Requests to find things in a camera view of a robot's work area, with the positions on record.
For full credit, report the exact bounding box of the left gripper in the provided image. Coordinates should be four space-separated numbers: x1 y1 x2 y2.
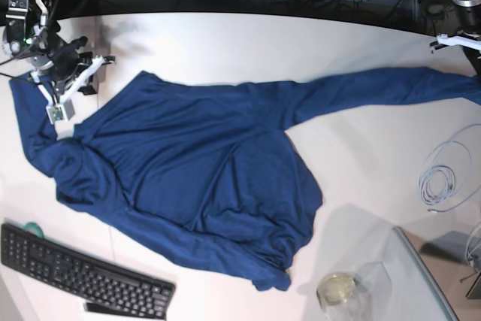
430 24 480 77

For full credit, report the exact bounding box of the black keyboard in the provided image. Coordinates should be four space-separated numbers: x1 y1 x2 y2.
1 223 176 320

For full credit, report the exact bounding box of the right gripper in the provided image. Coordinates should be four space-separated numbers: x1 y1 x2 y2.
27 35 116 124

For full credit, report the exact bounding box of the blue t-shirt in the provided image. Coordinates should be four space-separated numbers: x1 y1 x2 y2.
10 68 480 291

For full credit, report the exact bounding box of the green tape roll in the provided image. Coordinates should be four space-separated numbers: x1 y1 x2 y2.
23 222 44 239

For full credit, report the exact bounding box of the coiled light blue cable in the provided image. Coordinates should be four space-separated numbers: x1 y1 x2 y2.
417 123 481 213

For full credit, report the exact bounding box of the grey metal stand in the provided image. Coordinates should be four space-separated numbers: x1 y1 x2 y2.
420 231 480 300

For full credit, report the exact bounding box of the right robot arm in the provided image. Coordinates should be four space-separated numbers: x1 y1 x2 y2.
2 0 115 123

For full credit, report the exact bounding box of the clear glass jar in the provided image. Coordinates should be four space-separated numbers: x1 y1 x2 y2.
316 262 392 320

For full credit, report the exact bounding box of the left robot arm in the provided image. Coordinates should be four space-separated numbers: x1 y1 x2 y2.
430 0 480 76

